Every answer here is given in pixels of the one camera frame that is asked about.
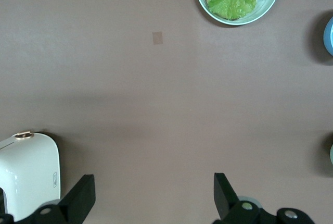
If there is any blue bowl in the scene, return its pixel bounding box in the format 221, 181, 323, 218
323, 15, 333, 57

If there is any green plate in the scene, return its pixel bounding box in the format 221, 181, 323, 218
194, 0, 283, 26

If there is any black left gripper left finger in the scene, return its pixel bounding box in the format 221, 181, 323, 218
0, 173, 96, 224

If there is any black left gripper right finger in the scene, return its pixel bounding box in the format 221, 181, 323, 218
213, 172, 317, 224

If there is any white toaster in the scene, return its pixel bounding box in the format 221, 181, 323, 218
0, 131, 61, 222

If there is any small tape patch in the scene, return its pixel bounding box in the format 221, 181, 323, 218
152, 31, 164, 45

